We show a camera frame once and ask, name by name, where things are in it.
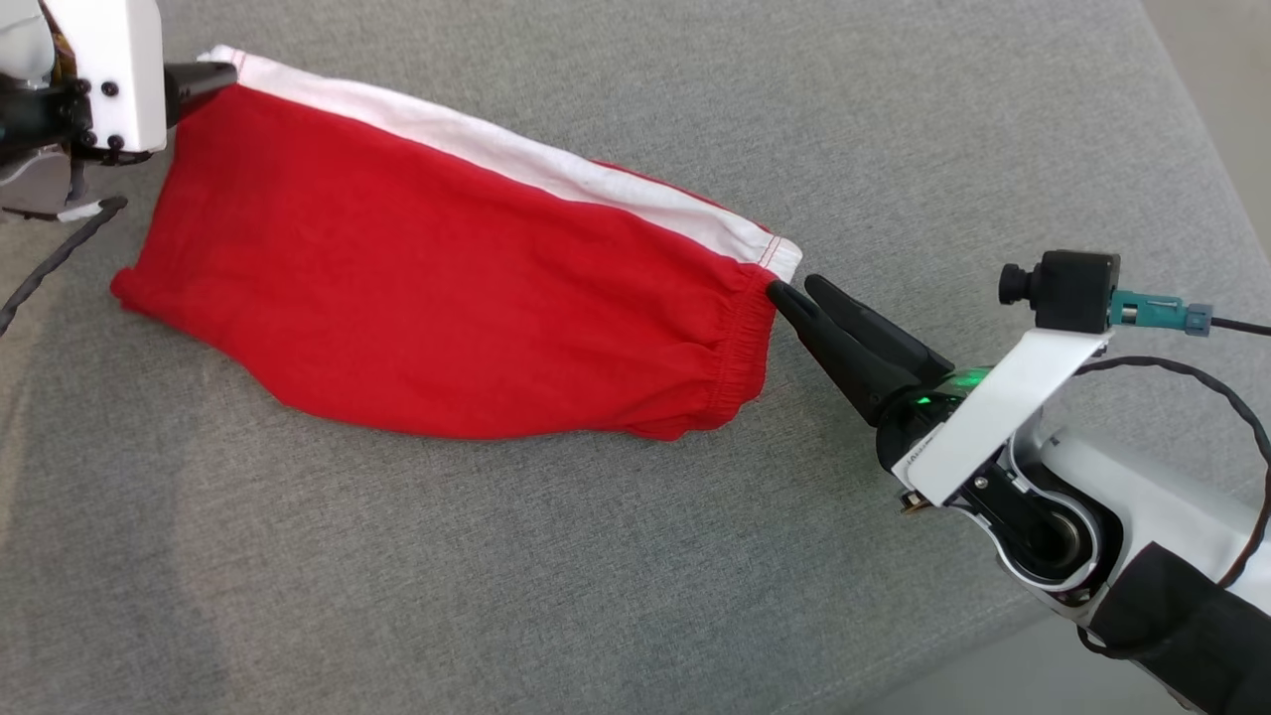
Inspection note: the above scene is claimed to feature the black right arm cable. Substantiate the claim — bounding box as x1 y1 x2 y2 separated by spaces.
1077 355 1271 589

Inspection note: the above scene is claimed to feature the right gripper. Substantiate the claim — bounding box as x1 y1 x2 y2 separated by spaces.
768 275 1111 512

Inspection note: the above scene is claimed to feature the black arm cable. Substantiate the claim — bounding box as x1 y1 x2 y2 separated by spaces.
1077 355 1271 589
0 196 128 336

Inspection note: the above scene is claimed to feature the right camera cable teal connector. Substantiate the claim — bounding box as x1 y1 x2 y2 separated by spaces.
1110 290 1271 339

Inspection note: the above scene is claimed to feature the red shorts white side stripe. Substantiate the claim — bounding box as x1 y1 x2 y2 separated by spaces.
109 44 803 441

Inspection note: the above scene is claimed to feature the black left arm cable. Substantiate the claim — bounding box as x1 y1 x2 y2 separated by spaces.
0 196 128 336

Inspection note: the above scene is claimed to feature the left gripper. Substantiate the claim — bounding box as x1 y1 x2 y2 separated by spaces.
0 0 239 155

